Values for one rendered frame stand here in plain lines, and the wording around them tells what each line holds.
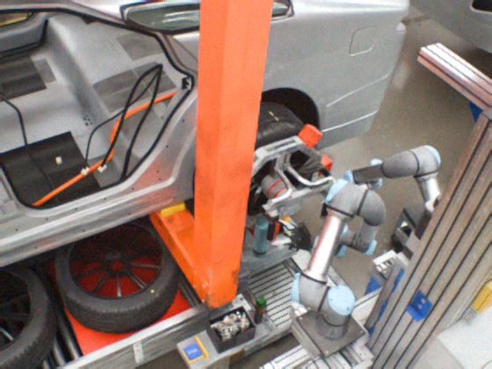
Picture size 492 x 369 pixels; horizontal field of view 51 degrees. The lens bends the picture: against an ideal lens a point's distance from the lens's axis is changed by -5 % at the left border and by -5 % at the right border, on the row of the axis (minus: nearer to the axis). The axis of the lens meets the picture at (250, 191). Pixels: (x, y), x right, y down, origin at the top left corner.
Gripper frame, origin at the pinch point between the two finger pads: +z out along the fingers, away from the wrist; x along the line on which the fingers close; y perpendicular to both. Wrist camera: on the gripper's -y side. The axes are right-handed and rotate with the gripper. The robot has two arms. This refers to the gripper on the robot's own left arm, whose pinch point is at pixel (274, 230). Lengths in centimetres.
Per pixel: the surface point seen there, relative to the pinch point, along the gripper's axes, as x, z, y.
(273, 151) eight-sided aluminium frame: 23.3, 8.6, -29.1
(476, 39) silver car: 246, -121, -2
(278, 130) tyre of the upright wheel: 33.9, 8.7, -33.7
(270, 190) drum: 20.9, 7.0, -5.4
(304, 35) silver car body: 56, 6, -75
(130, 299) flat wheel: -38, 62, 33
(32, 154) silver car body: 16, 139, 3
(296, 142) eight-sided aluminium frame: 33.2, -0.8, -29.1
